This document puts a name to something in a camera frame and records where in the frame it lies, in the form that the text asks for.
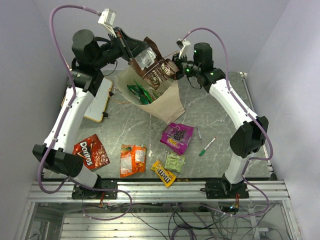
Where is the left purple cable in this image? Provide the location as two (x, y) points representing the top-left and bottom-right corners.
(36, 5), (133, 222)

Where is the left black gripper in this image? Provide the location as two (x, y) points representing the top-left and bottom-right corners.
(94, 27), (151, 70)

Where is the grey ballpoint pen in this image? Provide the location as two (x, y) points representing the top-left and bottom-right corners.
(196, 126), (204, 146)

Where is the purple snack bag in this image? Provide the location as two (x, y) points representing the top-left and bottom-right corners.
(160, 122), (194, 156)

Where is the light green snack packet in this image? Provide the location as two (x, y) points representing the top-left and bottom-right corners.
(164, 151), (185, 173)

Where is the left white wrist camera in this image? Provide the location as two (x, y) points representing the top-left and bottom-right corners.
(98, 8), (117, 37)

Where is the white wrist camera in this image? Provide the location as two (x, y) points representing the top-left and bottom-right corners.
(98, 8), (117, 37)
(176, 38), (191, 59)

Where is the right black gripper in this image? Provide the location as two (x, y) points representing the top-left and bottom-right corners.
(160, 52), (201, 81)

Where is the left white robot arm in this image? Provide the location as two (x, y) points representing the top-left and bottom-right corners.
(32, 27), (150, 199)

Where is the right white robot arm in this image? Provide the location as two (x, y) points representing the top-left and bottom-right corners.
(172, 39), (269, 198)

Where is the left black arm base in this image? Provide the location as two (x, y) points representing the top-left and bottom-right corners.
(71, 179), (118, 200)

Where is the aluminium rail frame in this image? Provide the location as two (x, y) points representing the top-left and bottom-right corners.
(20, 78), (302, 240)

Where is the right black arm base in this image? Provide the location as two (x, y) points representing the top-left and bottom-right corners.
(200, 175), (249, 199)

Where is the beige paper bag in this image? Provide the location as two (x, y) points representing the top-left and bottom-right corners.
(115, 66), (185, 124)

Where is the dark green crisps bag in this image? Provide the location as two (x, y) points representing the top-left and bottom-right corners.
(127, 85), (148, 102)

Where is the yellow framed whiteboard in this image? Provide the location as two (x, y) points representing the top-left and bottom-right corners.
(65, 77), (113, 123)

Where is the brown snack bag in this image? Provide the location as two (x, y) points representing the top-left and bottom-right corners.
(128, 36), (179, 90)

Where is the yellow M&M's bag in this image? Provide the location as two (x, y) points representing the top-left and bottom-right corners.
(151, 159), (176, 188)

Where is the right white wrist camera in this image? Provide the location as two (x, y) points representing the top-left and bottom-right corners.
(176, 38), (191, 59)

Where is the green Chuba cassava chips bag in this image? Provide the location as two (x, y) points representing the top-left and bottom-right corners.
(134, 80), (162, 105)

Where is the white marker pen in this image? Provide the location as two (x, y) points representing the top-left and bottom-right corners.
(199, 136), (217, 156)

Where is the red snack packet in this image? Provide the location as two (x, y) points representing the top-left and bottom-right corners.
(72, 134), (110, 171)

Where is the orange snack bag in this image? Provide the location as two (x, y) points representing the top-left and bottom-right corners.
(119, 144), (147, 178)

